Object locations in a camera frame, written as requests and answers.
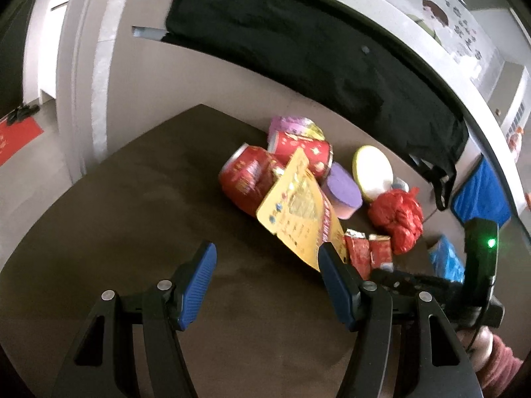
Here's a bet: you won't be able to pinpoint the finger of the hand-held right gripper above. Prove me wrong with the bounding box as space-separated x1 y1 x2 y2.
370 269 465 300

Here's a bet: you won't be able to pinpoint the person's right hand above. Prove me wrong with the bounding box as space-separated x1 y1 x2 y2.
467 327 494 376

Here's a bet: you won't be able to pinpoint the small red carton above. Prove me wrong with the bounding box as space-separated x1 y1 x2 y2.
368 234 394 271

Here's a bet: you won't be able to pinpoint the purple round tub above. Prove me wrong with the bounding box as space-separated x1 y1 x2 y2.
321 162 363 220

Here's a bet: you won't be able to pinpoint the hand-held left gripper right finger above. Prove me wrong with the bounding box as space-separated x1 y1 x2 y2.
319 242 484 398

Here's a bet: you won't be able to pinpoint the black hanging cloth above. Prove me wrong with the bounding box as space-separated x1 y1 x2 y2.
161 0 470 212

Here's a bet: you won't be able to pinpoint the yellow-rimmed white round lid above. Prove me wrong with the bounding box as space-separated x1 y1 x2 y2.
352 145 394 203

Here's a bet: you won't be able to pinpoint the wall poster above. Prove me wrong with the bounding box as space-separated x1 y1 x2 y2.
357 0 506 89

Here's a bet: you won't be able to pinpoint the small red packets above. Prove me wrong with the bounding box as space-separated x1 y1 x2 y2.
344 228 371 281

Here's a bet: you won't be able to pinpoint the dented red drink can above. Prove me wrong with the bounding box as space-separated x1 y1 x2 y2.
218 143 288 217

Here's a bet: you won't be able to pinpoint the black shoes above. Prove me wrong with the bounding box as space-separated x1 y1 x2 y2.
6 104 40 125

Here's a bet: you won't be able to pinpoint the blue plastic bag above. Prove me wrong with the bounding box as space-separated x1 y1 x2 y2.
428 234 466 283

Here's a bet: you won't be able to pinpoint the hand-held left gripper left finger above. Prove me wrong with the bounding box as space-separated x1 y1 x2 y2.
50 241 217 398

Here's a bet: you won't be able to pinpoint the yellow snack packet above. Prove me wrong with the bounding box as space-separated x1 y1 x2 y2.
256 147 350 273

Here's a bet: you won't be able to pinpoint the crumpled red plastic bag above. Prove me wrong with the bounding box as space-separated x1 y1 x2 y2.
367 188 424 256

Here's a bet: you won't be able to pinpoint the white wall vent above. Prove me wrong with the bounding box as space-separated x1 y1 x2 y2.
501 103 528 134

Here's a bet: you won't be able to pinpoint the blue cloth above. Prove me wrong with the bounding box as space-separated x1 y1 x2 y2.
451 155 512 230

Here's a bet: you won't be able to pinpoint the orange figurine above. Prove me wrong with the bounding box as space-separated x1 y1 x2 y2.
507 128 524 163

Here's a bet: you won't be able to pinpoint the purple-yellow snack bag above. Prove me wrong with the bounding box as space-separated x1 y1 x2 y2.
269 115 325 144

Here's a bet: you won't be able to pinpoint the red floor mat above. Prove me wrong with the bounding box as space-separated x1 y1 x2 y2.
0 116 45 167

